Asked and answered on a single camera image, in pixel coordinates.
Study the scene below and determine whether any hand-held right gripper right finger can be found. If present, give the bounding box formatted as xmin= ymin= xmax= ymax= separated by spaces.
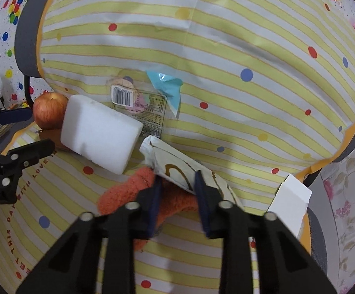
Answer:
xmin=194 ymin=170 xmax=339 ymax=294

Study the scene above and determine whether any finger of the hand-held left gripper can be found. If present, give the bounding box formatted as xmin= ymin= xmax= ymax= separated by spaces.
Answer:
xmin=0 ymin=106 xmax=33 ymax=138
xmin=0 ymin=139 xmax=56 ymax=178

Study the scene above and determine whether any white brown snack wrapper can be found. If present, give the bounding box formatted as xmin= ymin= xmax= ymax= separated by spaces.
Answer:
xmin=139 ymin=135 xmax=245 ymax=212

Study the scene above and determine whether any floral print plastic sheet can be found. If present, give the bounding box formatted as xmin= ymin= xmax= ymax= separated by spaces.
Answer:
xmin=306 ymin=15 xmax=355 ymax=294

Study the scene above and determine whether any white cardboard carton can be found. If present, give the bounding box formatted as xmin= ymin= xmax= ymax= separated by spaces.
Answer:
xmin=266 ymin=174 xmax=313 ymax=239

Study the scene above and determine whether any orange fuzzy sock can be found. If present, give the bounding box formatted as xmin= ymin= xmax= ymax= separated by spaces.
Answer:
xmin=97 ymin=167 xmax=202 ymax=253

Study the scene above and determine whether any yellow striped dotted cloth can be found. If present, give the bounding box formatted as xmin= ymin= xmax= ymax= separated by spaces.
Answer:
xmin=0 ymin=0 xmax=355 ymax=294

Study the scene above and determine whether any clear plastic food wrapper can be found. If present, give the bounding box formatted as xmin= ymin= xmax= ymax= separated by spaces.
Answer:
xmin=106 ymin=69 xmax=183 ymax=141

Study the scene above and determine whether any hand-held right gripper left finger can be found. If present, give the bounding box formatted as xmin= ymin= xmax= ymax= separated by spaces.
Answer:
xmin=15 ymin=176 xmax=164 ymax=294

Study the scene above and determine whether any red apple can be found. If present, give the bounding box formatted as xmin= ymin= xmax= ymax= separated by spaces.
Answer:
xmin=32 ymin=92 xmax=69 ymax=129

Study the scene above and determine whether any white foam block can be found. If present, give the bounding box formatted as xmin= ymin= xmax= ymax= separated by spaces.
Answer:
xmin=60 ymin=95 xmax=144 ymax=175

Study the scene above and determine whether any grey office chair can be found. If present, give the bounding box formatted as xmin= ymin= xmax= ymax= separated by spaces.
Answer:
xmin=14 ymin=0 xmax=355 ymax=294

